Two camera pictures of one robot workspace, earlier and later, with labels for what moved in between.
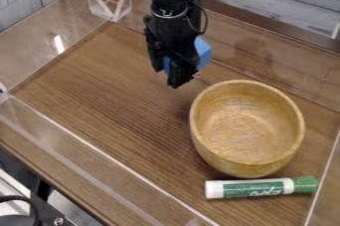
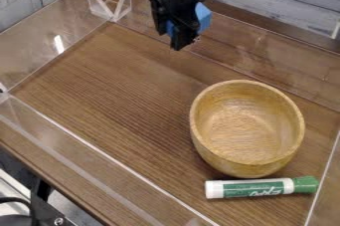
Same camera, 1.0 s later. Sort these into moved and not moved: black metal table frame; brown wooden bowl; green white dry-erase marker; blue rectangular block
Moved: blue rectangular block
Not moved: green white dry-erase marker; brown wooden bowl; black metal table frame
